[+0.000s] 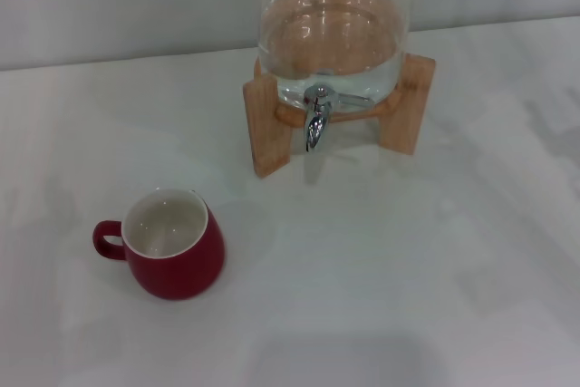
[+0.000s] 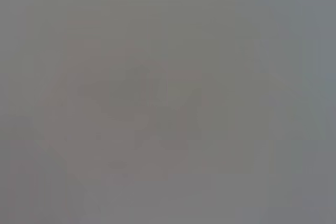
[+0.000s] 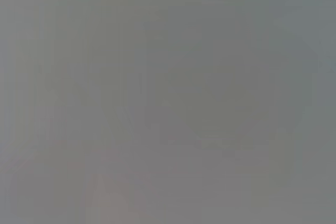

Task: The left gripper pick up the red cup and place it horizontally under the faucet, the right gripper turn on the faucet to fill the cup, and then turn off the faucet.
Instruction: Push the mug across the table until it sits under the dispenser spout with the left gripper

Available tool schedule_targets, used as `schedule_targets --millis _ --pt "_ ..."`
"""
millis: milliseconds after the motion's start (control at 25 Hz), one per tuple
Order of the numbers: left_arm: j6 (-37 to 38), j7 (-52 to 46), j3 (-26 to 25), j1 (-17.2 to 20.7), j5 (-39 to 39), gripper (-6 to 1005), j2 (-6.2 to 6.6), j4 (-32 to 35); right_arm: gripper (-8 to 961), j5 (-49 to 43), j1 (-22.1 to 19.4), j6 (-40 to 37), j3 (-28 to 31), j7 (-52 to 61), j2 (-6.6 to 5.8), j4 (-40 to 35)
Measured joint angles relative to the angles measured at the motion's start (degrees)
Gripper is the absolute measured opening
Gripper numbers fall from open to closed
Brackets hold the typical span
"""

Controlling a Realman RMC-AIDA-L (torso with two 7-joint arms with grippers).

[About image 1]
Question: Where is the wooden dispenser stand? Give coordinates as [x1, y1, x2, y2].
[242, 53, 437, 179]

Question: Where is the red ceramic cup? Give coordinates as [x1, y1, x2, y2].
[92, 187, 227, 301]

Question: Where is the glass water dispenser jar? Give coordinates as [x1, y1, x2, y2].
[250, 0, 416, 114]

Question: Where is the chrome faucet tap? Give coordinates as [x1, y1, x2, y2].
[302, 82, 376, 153]

